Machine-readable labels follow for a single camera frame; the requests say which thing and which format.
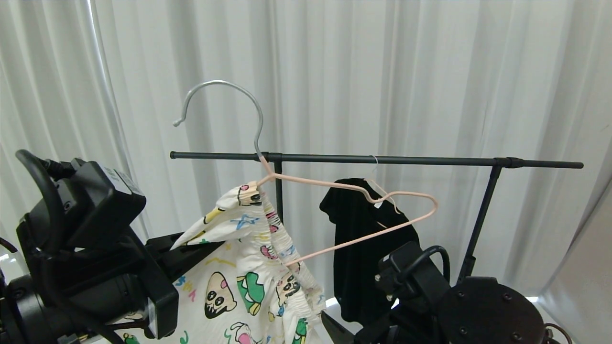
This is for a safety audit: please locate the pink clothes hanger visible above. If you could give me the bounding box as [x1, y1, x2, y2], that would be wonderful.
[173, 80, 439, 267]
[364, 155, 402, 214]

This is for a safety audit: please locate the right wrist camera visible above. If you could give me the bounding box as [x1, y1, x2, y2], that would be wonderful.
[375, 241, 451, 309]

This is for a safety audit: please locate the black clothes rack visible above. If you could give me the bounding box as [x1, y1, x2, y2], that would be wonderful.
[170, 151, 584, 287]

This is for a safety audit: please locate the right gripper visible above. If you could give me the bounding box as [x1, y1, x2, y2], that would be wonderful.
[321, 306, 438, 344]

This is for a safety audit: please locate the black garment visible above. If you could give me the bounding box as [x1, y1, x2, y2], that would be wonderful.
[319, 178, 421, 326]

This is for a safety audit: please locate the white curtain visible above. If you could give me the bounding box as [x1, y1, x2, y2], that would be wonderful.
[0, 0, 612, 306]

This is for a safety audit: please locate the cream printed garment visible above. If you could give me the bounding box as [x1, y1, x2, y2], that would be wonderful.
[112, 184, 327, 344]

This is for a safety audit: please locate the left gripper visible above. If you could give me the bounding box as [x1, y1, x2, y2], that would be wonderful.
[122, 233, 225, 340]

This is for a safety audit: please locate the black cable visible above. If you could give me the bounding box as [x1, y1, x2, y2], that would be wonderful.
[14, 150, 126, 344]
[405, 245, 451, 283]

